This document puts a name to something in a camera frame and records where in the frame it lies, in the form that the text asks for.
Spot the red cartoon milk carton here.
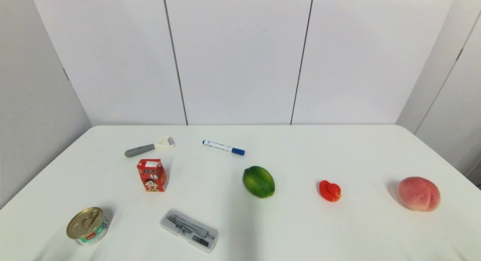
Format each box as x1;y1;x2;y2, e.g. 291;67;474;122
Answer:
137;159;168;192

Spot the green lime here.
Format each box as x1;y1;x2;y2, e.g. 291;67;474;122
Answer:
242;166;275;199

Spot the pink peach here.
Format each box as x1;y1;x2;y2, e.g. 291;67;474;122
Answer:
397;177;441;212

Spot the clear plastic compass case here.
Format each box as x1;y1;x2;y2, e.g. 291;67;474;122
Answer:
160;209;219;253

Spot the grey handled cream peeler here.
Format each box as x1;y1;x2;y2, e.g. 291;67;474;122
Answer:
124;137;175;158

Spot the white marker with blue cap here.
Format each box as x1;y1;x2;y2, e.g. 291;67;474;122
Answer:
202;140;245;156

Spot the gold lid tin can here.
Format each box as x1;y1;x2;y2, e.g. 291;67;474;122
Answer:
67;207;110;247

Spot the red rubber duck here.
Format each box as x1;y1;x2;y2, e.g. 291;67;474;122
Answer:
319;180;342;202

